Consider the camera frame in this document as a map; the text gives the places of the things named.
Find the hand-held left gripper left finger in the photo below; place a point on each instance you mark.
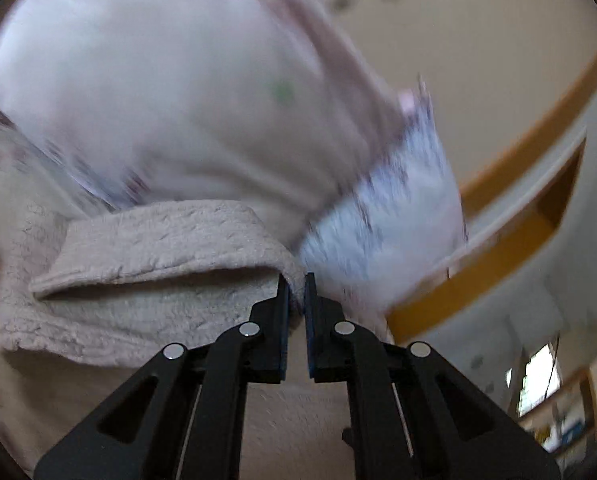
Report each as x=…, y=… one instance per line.
x=281, y=330

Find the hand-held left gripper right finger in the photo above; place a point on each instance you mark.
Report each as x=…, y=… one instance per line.
x=309, y=330

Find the beige fluffy knit garment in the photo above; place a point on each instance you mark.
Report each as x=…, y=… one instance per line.
x=153, y=250

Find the white blue-printed pillow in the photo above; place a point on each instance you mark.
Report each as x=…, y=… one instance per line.
x=403, y=210

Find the yellow wooden headboard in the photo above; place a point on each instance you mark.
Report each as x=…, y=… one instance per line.
x=503, y=270

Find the bright window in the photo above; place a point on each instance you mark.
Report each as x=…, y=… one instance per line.
x=541, y=370

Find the wooden shelf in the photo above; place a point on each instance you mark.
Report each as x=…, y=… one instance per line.
x=568, y=425

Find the pink floral pillow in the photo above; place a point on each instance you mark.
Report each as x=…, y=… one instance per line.
x=153, y=85

